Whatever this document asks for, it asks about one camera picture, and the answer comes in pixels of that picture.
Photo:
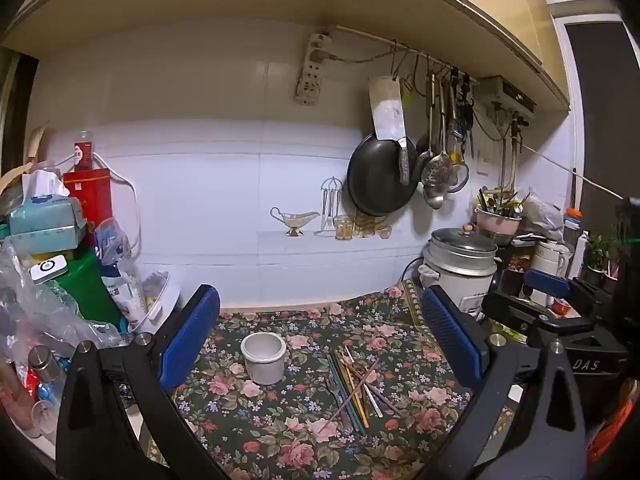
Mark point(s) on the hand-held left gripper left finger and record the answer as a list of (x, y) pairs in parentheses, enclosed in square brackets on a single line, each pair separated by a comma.
[(192, 330)]

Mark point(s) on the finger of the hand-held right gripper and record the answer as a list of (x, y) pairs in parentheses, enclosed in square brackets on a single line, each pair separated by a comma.
[(515, 310), (547, 282)]

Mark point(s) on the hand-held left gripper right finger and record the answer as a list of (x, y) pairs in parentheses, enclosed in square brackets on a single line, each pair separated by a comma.
[(450, 335)]

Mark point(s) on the pile of colourful chopsticks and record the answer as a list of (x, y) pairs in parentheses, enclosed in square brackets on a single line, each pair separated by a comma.
[(357, 385)]

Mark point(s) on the silver metal fork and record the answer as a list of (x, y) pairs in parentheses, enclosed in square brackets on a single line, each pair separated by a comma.
[(336, 400)]

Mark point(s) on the bunch of utensils in bowl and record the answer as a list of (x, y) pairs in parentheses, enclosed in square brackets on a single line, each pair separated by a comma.
[(500, 202)]

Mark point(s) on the white electric kettle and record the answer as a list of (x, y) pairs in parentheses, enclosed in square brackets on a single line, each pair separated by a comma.
[(547, 257)]

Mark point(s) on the small red cup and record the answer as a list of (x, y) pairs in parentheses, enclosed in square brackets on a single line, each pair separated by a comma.
[(562, 305)]

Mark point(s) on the white plastic bottle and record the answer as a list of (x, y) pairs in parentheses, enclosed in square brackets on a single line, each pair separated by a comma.
[(580, 255)]

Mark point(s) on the white plastic container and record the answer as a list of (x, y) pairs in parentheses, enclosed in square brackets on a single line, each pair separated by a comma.
[(157, 302)]

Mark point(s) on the potted green plant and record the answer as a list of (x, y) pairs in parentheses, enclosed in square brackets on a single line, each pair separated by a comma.
[(597, 252)]

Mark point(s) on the white rice cooker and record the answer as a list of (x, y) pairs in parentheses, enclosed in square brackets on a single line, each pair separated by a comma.
[(462, 265)]

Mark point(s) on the pink utensil bowl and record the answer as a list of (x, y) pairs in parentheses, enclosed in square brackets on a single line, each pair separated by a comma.
[(497, 224)]

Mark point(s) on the orange cloth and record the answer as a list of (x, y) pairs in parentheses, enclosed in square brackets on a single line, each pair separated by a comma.
[(617, 425)]

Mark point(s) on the blue white plastic bag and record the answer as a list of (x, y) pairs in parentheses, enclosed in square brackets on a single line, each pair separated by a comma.
[(114, 260)]

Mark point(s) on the long bamboo stick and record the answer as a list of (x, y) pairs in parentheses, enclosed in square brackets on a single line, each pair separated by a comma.
[(570, 172)]

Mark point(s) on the green box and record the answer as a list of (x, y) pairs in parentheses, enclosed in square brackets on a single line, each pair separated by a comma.
[(87, 287)]

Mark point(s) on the floral tablecloth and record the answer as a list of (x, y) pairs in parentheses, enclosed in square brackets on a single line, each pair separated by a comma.
[(280, 430)]

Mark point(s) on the steel ladle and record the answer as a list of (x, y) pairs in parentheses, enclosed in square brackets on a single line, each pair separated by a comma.
[(434, 196)]

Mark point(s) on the small silver metal jar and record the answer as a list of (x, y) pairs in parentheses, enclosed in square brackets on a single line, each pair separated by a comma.
[(44, 364)]

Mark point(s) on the clear plastic bag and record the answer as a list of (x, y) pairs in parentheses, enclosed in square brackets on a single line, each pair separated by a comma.
[(35, 305)]

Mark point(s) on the steel skimmer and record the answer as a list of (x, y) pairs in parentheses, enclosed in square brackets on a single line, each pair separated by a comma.
[(436, 165)]

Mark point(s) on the red box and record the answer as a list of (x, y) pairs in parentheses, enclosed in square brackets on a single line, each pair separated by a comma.
[(89, 195)]

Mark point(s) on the black wok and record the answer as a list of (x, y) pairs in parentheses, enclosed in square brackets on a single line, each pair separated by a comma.
[(377, 180)]

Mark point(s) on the teal tissue box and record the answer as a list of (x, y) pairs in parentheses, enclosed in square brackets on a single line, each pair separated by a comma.
[(45, 220)]

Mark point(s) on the red label bottle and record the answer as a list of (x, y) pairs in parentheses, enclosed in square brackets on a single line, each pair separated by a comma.
[(83, 152)]

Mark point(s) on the steel cleaver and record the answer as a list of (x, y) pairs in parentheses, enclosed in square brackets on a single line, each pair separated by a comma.
[(387, 110)]

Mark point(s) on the wooden board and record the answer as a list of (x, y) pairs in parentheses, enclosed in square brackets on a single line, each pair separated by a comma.
[(36, 142)]

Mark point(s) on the beige power strip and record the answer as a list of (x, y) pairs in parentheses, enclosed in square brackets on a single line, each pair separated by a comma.
[(312, 70)]

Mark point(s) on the overhead kitchen cabinet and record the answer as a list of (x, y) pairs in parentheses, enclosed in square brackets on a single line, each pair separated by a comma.
[(300, 5)]

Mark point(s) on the wall switch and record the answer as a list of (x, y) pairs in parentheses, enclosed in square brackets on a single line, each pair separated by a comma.
[(482, 165)]

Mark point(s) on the kitchenware wall sticker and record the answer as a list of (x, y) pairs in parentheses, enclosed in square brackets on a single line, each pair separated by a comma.
[(332, 217)]

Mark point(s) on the wall gas heater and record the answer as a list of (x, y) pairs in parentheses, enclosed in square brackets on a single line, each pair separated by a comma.
[(505, 92)]

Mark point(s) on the wall hanging rail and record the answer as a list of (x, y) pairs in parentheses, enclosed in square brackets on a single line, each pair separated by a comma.
[(390, 42)]

